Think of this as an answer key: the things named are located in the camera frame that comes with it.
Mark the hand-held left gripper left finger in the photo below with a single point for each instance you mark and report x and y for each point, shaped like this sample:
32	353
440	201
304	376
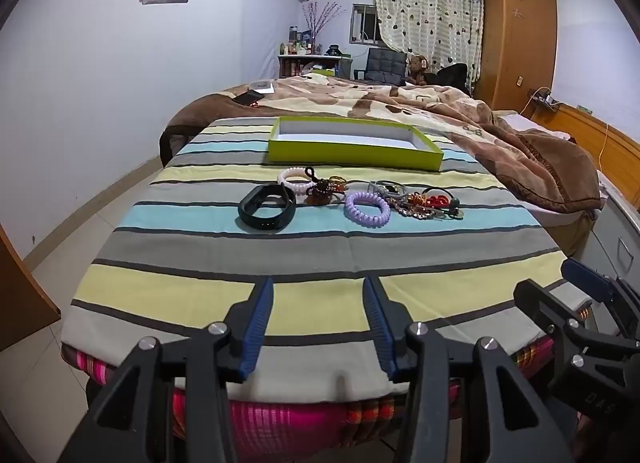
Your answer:
257	328

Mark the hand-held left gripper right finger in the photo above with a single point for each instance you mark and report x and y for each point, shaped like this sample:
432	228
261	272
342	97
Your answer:
378	328

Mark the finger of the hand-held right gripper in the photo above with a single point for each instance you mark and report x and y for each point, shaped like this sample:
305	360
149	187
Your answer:
542	305
585	277

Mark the black wristband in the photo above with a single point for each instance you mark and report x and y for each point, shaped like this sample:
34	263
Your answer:
265	224

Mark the rhinestone hair clip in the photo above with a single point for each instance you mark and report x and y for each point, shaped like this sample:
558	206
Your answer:
415	213

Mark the red knot ornament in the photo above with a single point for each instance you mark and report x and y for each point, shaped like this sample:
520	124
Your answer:
435	200

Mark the brown bead charm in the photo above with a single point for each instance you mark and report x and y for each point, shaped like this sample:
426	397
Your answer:
320	190

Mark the green cardboard box tray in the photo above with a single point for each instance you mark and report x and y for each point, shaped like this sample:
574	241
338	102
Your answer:
350	155

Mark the grey metal cabinet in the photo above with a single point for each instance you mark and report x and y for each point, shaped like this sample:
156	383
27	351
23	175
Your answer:
617	228

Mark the striped cloth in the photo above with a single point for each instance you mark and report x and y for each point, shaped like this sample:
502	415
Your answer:
200	253

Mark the brown patterned blanket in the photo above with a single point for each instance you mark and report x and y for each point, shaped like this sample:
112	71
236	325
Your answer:
525	153

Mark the wooden headboard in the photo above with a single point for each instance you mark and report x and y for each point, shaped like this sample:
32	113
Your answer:
590	130

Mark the white bed sheet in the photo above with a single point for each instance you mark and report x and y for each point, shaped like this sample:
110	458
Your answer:
525	124

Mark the power strip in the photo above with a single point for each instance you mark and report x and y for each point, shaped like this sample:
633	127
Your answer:
545	99

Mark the black smartphone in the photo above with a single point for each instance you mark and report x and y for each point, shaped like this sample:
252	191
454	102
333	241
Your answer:
247	97

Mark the black clothing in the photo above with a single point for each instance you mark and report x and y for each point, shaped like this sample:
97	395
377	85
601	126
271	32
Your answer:
452	75

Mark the small white box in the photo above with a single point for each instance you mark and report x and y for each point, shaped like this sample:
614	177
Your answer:
262	86

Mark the wooden wardrobe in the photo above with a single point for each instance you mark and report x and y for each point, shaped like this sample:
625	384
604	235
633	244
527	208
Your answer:
515	43

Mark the brown teddy bear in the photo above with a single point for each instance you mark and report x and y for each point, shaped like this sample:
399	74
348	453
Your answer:
419	70

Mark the dark grey chair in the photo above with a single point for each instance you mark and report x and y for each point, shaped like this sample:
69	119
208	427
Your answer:
385	63

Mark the white shelf desk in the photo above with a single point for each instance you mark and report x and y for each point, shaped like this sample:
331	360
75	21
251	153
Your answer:
300	63

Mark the black desk gadget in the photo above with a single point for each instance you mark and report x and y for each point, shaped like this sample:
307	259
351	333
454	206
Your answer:
333	50

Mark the row of bottles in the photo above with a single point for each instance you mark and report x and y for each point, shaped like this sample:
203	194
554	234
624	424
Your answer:
297	45

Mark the window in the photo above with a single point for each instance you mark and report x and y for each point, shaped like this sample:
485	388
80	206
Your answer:
362	23

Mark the heart print curtain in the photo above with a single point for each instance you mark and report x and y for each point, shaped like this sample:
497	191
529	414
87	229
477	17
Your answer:
430	13

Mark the purple flower branches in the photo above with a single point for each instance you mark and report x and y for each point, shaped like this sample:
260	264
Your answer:
320	18

